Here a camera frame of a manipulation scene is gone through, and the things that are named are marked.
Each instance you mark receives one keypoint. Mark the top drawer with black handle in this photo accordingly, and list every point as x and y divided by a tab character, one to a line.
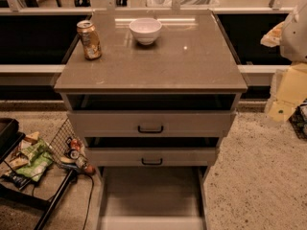
151	123

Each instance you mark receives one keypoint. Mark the green snack bag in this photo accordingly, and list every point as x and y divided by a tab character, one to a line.
39	159

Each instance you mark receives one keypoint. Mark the drawer with black handle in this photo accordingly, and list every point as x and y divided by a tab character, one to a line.
151	157
151	123

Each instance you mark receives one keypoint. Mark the dark blue snack bag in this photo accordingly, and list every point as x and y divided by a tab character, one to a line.
18	180

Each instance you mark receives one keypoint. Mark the black stand frame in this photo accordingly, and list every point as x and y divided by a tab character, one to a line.
10	138

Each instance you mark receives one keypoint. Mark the white ceramic bowl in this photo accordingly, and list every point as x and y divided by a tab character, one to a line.
145	30

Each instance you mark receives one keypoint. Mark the middle drawer with black handle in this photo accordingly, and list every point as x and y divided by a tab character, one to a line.
151	157

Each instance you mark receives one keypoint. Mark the orange soda can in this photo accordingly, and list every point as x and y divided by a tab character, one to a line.
89	38

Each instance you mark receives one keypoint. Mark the grey drawer cabinet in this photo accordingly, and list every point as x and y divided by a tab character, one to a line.
188	68

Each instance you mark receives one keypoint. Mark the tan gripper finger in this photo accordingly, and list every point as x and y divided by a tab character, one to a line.
272	37
288	91

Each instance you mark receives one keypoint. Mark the red soda can in basket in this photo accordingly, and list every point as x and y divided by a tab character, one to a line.
75	145

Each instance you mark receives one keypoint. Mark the wire basket at right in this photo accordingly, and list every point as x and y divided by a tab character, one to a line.
299	121

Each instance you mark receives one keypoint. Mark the wire mesh basket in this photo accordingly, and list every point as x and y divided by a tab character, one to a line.
65	157

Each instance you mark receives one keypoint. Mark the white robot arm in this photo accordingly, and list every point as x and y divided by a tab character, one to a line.
291	37

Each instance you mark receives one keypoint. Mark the open bottom drawer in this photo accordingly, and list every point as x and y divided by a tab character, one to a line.
152	198

